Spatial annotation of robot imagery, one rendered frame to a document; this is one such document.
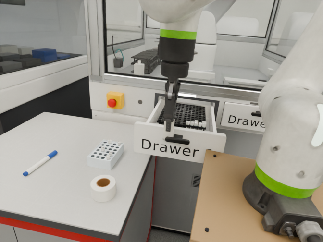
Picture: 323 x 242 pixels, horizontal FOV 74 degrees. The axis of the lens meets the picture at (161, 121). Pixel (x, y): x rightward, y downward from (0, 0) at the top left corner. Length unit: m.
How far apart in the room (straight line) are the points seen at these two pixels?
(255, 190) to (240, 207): 0.05
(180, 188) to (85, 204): 0.69
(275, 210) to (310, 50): 0.35
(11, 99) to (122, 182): 0.72
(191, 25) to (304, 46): 0.26
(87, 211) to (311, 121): 0.54
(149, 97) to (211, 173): 0.53
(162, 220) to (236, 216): 0.96
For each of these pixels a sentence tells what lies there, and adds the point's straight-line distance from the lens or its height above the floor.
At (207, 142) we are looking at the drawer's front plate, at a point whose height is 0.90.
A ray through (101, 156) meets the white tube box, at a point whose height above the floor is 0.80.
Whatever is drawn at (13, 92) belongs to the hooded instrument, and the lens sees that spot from 1.22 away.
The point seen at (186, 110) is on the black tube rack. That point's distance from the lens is 0.90.
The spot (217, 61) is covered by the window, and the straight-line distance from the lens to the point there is 0.96.
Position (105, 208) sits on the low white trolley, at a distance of 0.64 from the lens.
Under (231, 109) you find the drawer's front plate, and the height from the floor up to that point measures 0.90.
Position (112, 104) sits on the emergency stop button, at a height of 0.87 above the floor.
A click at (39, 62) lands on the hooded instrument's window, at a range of 1.38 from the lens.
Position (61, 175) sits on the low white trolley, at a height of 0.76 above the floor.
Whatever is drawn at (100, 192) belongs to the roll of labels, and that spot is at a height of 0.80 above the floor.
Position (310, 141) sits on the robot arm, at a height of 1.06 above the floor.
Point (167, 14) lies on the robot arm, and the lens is 0.42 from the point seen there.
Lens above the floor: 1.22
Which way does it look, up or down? 25 degrees down
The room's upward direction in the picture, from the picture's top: 5 degrees clockwise
